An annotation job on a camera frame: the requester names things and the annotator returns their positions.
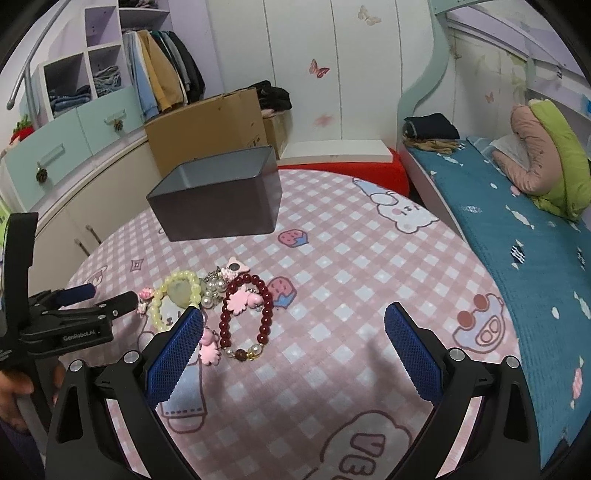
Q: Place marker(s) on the red ottoman with white top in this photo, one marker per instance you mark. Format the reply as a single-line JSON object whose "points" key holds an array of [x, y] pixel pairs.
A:
{"points": [[370, 160]]}

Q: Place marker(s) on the pink and green quilt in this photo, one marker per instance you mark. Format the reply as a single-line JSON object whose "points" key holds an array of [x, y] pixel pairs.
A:
{"points": [[544, 159]]}

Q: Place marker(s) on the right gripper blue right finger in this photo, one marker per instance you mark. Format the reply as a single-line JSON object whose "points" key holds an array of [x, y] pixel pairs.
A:
{"points": [[503, 443]]}

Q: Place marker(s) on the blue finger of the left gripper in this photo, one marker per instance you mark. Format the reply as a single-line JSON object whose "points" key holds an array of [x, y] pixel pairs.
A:
{"points": [[56, 299], [108, 309]]}

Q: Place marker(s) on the small cardboard box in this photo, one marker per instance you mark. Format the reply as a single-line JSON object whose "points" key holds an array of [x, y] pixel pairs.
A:
{"points": [[276, 132]]}

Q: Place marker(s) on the white cube shelf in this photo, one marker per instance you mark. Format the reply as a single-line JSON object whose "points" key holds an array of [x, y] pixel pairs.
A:
{"points": [[84, 40]]}

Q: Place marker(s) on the person's left hand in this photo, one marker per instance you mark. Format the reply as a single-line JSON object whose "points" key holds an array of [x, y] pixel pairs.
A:
{"points": [[11, 385]]}

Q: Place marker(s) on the small pink clip charm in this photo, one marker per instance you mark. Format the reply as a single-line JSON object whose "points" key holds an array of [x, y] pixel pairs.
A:
{"points": [[145, 296]]}

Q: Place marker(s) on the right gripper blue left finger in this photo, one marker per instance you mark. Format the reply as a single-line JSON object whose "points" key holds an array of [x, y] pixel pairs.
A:
{"points": [[82, 441]]}

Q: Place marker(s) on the dark grey metal tin box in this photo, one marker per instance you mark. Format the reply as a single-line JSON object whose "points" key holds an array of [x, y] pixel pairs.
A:
{"points": [[226, 195]]}

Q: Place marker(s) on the teal patterned bed sheet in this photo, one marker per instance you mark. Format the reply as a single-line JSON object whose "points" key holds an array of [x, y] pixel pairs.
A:
{"points": [[541, 265]]}

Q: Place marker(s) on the pink cat charm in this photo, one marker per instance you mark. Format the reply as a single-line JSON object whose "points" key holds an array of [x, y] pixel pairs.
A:
{"points": [[232, 269]]}

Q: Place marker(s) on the black clothes pile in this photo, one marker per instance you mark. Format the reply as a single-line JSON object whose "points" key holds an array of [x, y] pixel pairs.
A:
{"points": [[272, 97]]}

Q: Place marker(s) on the large cardboard box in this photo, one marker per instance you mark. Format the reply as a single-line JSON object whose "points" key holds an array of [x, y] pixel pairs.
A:
{"points": [[217, 125]]}

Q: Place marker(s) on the pale green jade pendant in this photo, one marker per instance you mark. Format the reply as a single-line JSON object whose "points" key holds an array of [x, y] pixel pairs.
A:
{"points": [[179, 293]]}

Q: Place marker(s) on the hanging clothes in wardrobe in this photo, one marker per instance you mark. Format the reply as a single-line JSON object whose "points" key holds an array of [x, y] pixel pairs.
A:
{"points": [[163, 72]]}

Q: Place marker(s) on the mint drawer cabinet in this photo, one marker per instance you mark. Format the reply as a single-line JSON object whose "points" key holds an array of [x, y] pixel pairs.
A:
{"points": [[32, 169]]}

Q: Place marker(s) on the folded dark clothes stack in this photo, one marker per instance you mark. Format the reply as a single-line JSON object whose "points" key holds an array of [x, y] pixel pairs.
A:
{"points": [[433, 133]]}

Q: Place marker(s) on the pink butterfly wall sticker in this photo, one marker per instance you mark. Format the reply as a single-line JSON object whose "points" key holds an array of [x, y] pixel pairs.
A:
{"points": [[318, 71]]}

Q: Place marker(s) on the pink checkered tablecloth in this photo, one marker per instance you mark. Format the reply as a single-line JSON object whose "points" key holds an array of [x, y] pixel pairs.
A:
{"points": [[328, 398]]}

